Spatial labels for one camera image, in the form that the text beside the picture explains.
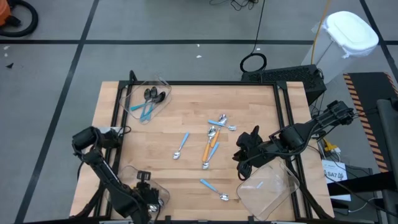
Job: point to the black computer case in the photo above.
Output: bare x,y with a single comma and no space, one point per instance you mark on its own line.
286,76

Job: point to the orange vacuum cleaner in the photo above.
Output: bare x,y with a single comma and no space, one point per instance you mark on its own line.
3,14

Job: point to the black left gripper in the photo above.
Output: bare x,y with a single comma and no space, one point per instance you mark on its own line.
144,193

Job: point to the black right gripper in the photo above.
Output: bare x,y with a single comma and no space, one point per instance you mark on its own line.
252,149

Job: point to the clear plastic tray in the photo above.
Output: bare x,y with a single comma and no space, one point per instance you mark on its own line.
132,96
127,172
267,193

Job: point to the black aluminium table frame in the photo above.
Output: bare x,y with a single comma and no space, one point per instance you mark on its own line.
217,83

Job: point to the black floor scrap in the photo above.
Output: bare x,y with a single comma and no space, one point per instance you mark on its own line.
10,65

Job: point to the dark grey cart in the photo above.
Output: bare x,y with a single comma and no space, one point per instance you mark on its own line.
390,130

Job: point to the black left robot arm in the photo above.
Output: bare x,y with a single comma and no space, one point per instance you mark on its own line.
105,174

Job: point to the clear bin with white lid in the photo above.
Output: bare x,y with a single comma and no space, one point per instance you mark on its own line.
351,31

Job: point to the white paper label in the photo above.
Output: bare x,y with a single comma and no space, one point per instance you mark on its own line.
332,169

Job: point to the black table clamp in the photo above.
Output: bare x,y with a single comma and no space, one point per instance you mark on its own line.
168,219
250,219

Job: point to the black hazard-striped mat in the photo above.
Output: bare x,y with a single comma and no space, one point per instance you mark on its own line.
371,90

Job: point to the black metal beam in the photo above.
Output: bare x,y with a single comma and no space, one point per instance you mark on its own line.
363,186

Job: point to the white aluminium bar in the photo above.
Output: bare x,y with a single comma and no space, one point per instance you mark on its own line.
116,222
281,222

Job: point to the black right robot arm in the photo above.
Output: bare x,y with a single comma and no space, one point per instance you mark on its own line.
298,135

